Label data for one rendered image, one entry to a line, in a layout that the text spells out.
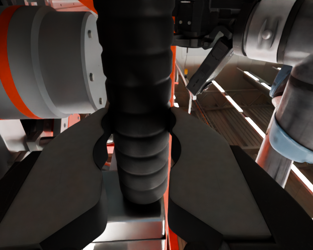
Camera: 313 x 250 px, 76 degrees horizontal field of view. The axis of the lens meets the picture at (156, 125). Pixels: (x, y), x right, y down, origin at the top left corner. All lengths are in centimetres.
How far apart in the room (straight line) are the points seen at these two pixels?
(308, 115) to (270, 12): 13
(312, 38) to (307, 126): 10
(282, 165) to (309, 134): 32
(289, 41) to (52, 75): 26
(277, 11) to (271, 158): 41
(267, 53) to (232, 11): 8
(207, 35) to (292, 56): 12
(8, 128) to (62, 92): 15
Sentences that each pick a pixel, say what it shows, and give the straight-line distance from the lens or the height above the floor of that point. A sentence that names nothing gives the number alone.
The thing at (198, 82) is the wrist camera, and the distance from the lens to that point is 36.
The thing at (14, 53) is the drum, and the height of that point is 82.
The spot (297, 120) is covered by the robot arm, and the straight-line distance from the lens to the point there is 30.
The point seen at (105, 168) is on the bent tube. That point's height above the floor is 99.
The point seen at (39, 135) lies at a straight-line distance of 42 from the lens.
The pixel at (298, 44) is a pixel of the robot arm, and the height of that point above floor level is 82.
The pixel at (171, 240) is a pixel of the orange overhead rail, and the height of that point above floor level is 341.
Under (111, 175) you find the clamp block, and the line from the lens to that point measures 18.
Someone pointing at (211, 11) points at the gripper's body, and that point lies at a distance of 34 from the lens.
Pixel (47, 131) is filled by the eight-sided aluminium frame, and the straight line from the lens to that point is 57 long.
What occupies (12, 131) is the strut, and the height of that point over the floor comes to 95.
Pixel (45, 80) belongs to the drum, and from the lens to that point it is 25.
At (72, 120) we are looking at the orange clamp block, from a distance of 60.
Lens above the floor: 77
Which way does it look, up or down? 32 degrees up
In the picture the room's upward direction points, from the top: 180 degrees clockwise
